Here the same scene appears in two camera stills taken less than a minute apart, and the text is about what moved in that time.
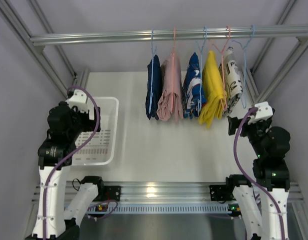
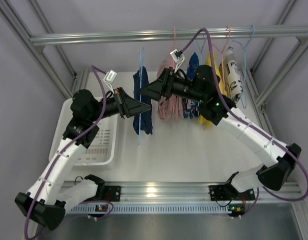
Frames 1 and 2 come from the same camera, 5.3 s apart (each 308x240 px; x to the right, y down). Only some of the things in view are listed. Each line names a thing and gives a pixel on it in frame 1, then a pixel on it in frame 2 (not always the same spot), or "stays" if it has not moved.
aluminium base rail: [155, 194] stays
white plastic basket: [101, 150] stays
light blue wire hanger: [154, 52] → [141, 65]
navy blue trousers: [154, 87] → [143, 122]
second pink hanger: [221, 51] stays
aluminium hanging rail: [175, 35] stays
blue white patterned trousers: [193, 95] stays
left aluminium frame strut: [40, 53] stays
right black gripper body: [235, 125] → [167, 83]
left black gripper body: [91, 119] → [121, 103]
